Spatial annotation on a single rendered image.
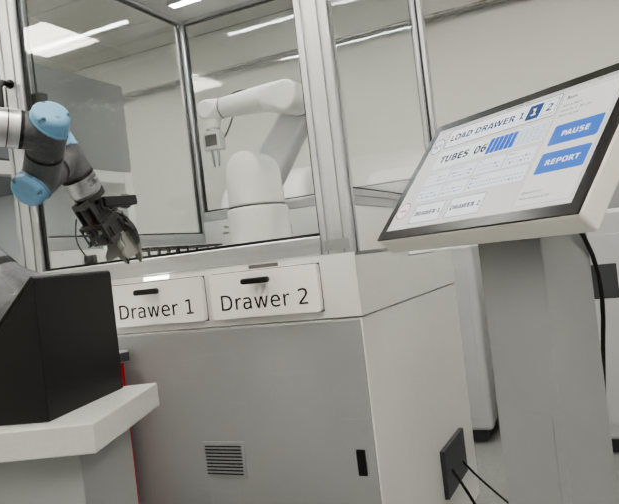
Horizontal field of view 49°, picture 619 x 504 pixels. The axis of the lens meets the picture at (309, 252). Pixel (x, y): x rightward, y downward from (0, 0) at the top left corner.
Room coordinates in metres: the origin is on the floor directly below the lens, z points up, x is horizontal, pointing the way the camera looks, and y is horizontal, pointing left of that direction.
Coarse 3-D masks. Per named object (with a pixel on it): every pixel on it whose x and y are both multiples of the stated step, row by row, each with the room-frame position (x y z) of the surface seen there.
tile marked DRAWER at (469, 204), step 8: (480, 192) 1.20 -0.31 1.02; (456, 200) 1.25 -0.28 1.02; (464, 200) 1.22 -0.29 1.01; (472, 200) 1.20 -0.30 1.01; (480, 200) 1.18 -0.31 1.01; (448, 208) 1.25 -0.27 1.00; (456, 208) 1.23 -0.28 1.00; (464, 208) 1.21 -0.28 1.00; (472, 208) 1.18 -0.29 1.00; (448, 216) 1.23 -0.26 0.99
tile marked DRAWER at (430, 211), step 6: (426, 204) 1.33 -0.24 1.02; (432, 204) 1.31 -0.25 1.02; (438, 204) 1.29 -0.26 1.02; (444, 204) 1.27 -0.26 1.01; (420, 210) 1.34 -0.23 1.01; (426, 210) 1.32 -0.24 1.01; (432, 210) 1.30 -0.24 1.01; (438, 210) 1.28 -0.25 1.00; (414, 216) 1.34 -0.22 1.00; (420, 216) 1.32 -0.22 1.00; (426, 216) 1.30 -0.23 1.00; (432, 216) 1.28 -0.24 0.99; (438, 216) 1.26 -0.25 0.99; (408, 222) 1.35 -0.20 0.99; (414, 222) 1.33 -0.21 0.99
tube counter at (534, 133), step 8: (528, 128) 1.19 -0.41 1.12; (536, 128) 1.17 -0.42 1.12; (544, 128) 1.15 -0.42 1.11; (496, 136) 1.27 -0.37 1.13; (504, 136) 1.25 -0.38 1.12; (512, 136) 1.22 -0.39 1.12; (520, 136) 1.20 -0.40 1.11; (528, 136) 1.18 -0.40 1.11; (536, 136) 1.16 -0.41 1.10; (480, 144) 1.30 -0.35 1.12; (488, 144) 1.28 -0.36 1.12; (496, 144) 1.25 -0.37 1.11; (504, 144) 1.23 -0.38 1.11; (512, 144) 1.21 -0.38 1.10; (520, 144) 1.18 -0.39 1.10; (480, 152) 1.28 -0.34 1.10; (488, 152) 1.26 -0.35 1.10
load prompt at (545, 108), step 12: (528, 108) 1.24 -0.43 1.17; (540, 108) 1.20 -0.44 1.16; (552, 108) 1.17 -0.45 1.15; (492, 120) 1.32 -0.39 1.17; (504, 120) 1.28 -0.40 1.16; (516, 120) 1.25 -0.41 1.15; (528, 120) 1.21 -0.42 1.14; (456, 132) 1.42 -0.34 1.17; (468, 132) 1.37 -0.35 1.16; (480, 132) 1.33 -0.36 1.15; (492, 132) 1.29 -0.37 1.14; (456, 144) 1.38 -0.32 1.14
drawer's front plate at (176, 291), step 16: (112, 288) 1.78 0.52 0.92; (128, 288) 1.76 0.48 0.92; (144, 288) 1.74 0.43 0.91; (160, 288) 1.72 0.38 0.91; (176, 288) 1.70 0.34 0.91; (192, 288) 1.68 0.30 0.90; (128, 304) 1.76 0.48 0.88; (144, 304) 1.74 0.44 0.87; (160, 304) 1.72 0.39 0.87; (192, 304) 1.68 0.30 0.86; (128, 320) 1.77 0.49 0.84; (144, 320) 1.74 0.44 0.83; (160, 320) 1.72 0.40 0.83; (176, 320) 1.70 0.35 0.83; (192, 320) 1.68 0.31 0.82
